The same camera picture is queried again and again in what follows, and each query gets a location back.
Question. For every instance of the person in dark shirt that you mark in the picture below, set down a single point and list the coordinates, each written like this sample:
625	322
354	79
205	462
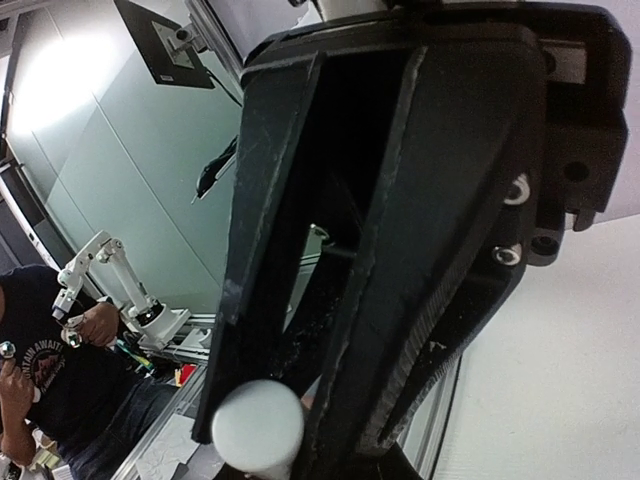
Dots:
88	400

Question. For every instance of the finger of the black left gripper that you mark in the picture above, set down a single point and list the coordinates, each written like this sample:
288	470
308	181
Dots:
467	123
268	228

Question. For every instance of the black wall monitor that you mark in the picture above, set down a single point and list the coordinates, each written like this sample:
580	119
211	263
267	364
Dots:
165	47

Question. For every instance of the nail polish brush cap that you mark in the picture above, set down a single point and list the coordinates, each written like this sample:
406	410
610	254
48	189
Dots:
258	429

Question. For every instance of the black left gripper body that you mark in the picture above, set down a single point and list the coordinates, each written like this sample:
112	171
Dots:
586	59

